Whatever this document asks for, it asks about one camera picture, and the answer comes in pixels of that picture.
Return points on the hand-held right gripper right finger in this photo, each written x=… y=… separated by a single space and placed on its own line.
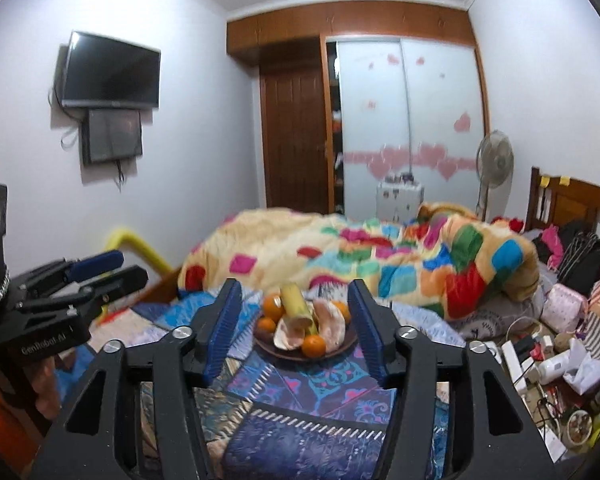
x=372 y=335

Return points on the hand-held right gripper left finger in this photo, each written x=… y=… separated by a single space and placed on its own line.
x=222 y=330

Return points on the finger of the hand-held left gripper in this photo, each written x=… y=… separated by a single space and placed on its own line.
x=125 y=280
x=95 y=265

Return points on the brown round plate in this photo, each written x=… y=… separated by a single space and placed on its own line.
x=330 y=352

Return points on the pomelo peel piece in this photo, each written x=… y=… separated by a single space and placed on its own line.
x=330 y=322
x=290 y=335

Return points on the green yellow banana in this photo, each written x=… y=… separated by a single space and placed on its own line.
x=295 y=300

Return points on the person's left hand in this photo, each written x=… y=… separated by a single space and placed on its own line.
x=49 y=385

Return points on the wooden bed footboard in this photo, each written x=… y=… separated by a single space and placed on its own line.
x=155 y=287

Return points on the orange left small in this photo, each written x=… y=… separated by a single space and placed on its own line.
x=266 y=325

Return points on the orange with sticker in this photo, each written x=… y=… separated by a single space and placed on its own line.
x=271 y=306

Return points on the person's orange garment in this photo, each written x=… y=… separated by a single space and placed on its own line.
x=5 y=420

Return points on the colourful patchwork blanket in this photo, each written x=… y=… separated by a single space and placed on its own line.
x=330 y=245

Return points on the grey printed pillow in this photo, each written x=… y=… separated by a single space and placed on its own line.
x=495 y=320

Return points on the blue patterned bed sheet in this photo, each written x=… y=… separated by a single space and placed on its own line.
x=300 y=440

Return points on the white power strip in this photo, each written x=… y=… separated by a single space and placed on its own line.
x=514 y=365

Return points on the small dark jars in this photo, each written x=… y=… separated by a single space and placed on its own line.
x=400 y=178

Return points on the white charger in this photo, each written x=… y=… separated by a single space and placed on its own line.
x=546 y=342

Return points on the red cloth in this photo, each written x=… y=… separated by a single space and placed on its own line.
x=507 y=224

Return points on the pink heart stickers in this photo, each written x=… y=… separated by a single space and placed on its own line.
x=430 y=160

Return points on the white bottle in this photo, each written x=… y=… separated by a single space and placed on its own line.
x=554 y=369

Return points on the pink printed pouch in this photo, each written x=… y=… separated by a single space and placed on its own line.
x=565 y=307

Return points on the pink clothing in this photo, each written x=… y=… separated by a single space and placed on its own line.
x=550 y=245

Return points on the brown wooden door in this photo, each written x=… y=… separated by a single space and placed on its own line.
x=295 y=135

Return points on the crumpled white paper bag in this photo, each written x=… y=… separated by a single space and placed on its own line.
x=587 y=365

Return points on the standing electric fan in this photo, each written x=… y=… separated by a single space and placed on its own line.
x=495 y=152

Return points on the black striped bag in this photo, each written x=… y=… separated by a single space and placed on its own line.
x=582 y=257

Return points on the wardrobe with frosted sliding doors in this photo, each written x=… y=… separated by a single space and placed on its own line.
x=380 y=110

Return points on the small round bowl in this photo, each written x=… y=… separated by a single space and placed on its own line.
x=579 y=429

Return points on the wooden bed headboard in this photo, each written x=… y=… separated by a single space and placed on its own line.
x=580 y=205

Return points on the wooden overhead cabinet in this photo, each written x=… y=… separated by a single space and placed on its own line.
x=355 y=20

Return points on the yellow curved frame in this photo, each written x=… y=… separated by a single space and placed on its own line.
x=140 y=245

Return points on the small wall-mounted monitor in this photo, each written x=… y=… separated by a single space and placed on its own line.
x=112 y=135

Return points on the wall-mounted black television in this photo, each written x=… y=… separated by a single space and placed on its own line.
x=110 y=70

